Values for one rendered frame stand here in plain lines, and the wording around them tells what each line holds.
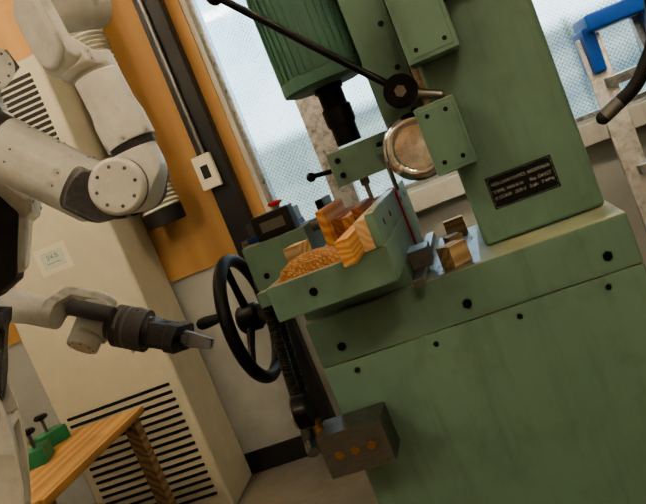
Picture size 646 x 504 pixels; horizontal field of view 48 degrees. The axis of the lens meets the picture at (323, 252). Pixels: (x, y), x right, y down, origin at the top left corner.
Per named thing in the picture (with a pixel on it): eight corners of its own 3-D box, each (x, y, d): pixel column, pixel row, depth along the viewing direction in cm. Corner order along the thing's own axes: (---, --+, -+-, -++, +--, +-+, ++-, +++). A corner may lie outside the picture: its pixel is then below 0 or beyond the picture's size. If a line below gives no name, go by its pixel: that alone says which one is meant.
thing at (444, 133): (439, 172, 131) (415, 110, 130) (476, 158, 130) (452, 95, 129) (438, 176, 122) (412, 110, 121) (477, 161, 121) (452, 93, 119)
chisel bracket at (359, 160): (346, 191, 150) (330, 153, 149) (409, 166, 147) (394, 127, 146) (340, 195, 143) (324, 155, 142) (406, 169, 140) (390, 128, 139)
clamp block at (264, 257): (276, 276, 156) (260, 238, 155) (333, 255, 153) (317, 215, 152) (257, 292, 141) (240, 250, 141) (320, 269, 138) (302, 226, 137)
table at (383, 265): (303, 267, 178) (294, 245, 178) (420, 224, 171) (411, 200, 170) (227, 342, 120) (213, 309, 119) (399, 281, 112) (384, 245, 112)
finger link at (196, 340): (211, 351, 145) (182, 345, 146) (213, 335, 145) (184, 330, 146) (208, 352, 144) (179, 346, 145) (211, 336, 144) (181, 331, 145)
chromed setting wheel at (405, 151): (398, 190, 133) (373, 127, 132) (462, 165, 130) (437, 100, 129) (396, 191, 131) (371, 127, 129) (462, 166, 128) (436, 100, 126)
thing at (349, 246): (386, 212, 166) (380, 196, 165) (394, 209, 165) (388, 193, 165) (344, 267, 105) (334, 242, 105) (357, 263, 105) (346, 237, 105)
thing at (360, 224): (397, 206, 171) (389, 186, 170) (405, 203, 170) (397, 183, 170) (364, 252, 113) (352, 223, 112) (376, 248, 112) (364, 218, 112)
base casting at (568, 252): (356, 307, 174) (342, 272, 173) (595, 223, 160) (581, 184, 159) (322, 370, 131) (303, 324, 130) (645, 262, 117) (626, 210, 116)
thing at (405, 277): (341, 275, 171) (335, 259, 170) (425, 244, 166) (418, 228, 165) (306, 321, 132) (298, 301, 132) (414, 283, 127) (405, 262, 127)
